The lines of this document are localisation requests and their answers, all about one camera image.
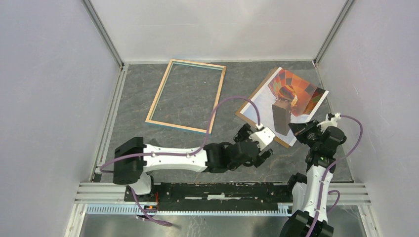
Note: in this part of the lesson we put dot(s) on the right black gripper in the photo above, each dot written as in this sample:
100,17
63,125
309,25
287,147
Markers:
300,129

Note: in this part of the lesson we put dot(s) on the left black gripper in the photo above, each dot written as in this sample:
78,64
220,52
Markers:
243,134

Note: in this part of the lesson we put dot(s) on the hot air balloon photo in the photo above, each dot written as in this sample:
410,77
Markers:
297,100

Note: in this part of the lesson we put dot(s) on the wooden picture frame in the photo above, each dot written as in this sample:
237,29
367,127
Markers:
186,96

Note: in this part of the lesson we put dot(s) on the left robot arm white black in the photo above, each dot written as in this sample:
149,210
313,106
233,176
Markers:
134,159

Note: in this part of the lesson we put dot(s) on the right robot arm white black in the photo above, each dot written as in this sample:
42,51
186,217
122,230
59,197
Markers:
310,190

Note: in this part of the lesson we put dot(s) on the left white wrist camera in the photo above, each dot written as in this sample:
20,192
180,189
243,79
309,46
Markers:
263,138

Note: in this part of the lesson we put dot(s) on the brown frame backing board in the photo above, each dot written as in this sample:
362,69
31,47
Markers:
264,99

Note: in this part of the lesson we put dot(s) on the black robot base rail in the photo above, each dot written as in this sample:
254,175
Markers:
220,196

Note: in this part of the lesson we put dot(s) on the aluminium frame rail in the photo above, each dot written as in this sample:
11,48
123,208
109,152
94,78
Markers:
108,198

